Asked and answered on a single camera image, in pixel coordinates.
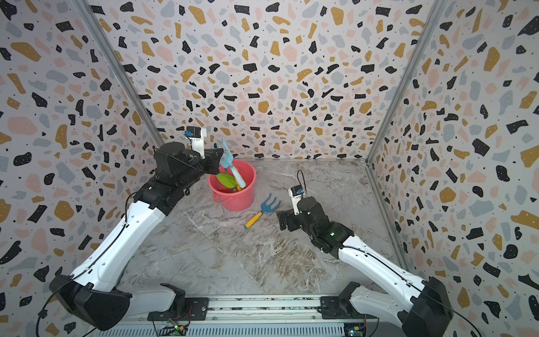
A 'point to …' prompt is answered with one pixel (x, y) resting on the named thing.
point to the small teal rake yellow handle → (264, 208)
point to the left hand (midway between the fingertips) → (223, 149)
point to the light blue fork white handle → (226, 162)
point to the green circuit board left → (173, 331)
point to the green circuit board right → (354, 329)
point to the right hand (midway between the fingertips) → (288, 209)
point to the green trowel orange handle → (228, 181)
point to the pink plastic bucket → (236, 201)
